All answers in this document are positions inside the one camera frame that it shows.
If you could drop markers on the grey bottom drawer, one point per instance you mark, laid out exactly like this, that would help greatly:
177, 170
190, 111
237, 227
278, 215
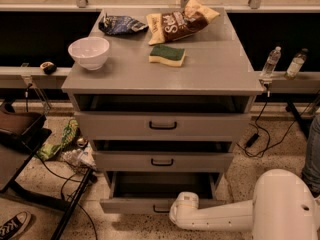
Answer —
155, 192

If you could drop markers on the grey drawer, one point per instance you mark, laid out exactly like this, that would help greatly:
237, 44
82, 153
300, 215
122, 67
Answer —
162, 126
162, 161
155, 192

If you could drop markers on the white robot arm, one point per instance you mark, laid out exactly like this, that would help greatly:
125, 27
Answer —
282, 208

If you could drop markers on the grey drawer cabinet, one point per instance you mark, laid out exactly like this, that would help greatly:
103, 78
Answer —
216, 77

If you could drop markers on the grey top drawer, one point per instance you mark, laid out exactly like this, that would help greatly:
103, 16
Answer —
162, 126

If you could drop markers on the grey middle drawer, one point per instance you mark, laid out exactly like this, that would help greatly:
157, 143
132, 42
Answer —
162, 161

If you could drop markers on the green yellow sponge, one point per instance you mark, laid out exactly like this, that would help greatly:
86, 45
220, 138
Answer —
167, 55

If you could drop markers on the brown yellow chip bag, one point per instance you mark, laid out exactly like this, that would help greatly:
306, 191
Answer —
172, 26

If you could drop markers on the crumpled clear plastic wrapper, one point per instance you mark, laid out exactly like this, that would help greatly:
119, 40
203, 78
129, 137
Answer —
80, 157

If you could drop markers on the white bowl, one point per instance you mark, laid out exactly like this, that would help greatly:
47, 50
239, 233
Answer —
90, 52

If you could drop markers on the blue crumpled chip bag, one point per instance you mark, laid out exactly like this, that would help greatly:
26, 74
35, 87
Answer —
120, 25

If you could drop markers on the black yellow tape measure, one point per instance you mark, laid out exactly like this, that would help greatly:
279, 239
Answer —
48, 67

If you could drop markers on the green snack bag on floor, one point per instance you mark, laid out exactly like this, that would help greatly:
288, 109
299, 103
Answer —
48, 151

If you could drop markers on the clear water bottle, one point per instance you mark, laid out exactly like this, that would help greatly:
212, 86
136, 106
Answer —
271, 63

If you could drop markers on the dark side table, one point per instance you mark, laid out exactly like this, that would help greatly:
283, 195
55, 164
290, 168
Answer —
22, 135

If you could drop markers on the clear bottle green label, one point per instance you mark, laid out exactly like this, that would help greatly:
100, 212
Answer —
296, 64

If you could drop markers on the blue jeans leg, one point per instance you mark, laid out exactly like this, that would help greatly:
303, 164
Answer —
311, 169

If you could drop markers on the black white canvas shoe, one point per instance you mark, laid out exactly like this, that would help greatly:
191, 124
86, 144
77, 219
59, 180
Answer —
15, 226

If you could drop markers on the black power cable adapter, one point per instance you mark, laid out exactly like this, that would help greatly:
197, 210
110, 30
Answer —
304, 124

